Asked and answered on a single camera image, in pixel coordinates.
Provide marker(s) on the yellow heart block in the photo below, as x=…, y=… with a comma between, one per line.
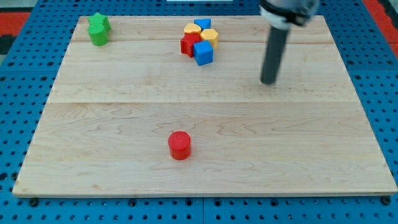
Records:
x=192, y=28

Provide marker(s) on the red cylinder block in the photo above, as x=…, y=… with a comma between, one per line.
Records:
x=179, y=145

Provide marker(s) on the blue cube block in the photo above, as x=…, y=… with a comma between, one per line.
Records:
x=203, y=52

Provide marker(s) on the red star block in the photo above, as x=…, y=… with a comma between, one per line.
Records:
x=187, y=43

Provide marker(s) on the yellow hexagon block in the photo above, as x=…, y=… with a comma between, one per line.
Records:
x=211, y=35

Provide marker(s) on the blue triangle block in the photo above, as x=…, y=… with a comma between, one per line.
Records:
x=204, y=23

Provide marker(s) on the light wooden board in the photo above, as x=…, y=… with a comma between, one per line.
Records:
x=104, y=130

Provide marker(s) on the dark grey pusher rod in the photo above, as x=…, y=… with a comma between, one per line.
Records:
x=273, y=55

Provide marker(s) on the green cylinder block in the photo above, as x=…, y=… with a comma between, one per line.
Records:
x=98, y=34

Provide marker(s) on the green star block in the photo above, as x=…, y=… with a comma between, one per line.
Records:
x=100, y=19

